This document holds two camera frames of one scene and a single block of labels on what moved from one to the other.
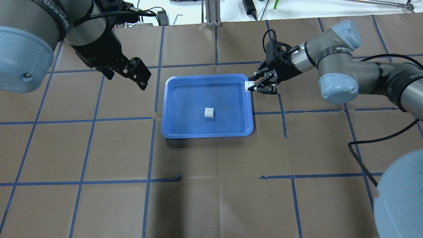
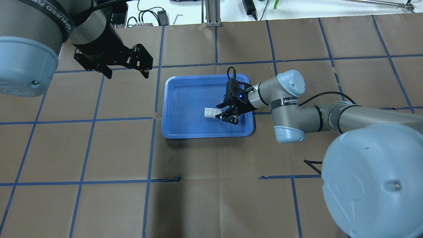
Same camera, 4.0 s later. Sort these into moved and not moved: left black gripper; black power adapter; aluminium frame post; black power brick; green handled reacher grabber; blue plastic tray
Moved: left black gripper
Not moved: black power brick; green handled reacher grabber; black power adapter; aluminium frame post; blue plastic tray
